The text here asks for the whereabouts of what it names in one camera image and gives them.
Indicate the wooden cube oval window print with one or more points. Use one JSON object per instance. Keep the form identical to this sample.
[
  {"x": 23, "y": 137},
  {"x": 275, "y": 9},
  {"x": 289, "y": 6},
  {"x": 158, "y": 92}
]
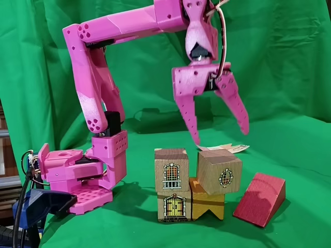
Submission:
[{"x": 219, "y": 175}]

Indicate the red wooden wedge block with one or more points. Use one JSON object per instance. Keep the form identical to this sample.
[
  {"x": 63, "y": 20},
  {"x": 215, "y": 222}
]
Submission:
[{"x": 258, "y": 201}]

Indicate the paper house picture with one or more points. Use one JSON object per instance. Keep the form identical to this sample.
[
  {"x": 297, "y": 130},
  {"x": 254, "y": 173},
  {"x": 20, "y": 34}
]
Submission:
[{"x": 238, "y": 148}]

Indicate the green cloth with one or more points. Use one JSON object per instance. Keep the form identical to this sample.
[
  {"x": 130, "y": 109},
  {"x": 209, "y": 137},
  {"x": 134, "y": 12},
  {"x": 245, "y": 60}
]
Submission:
[{"x": 284, "y": 77}]

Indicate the wooden cube balcony window print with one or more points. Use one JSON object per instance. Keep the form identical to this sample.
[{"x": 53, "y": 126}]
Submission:
[{"x": 172, "y": 170}]

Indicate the yellow notched wooden block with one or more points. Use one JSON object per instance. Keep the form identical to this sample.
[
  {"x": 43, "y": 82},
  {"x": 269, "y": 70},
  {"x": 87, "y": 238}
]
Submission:
[{"x": 207, "y": 205}]

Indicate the wooden cube door print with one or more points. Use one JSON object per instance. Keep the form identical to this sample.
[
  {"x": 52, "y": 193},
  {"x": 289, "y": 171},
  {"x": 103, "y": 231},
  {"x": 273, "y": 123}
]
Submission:
[{"x": 173, "y": 206}]

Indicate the blue and black clamp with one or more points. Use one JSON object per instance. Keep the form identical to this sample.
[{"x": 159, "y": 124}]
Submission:
[{"x": 41, "y": 204}]

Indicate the brown wooden shelf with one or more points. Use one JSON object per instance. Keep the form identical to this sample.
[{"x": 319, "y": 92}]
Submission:
[{"x": 5, "y": 155}]

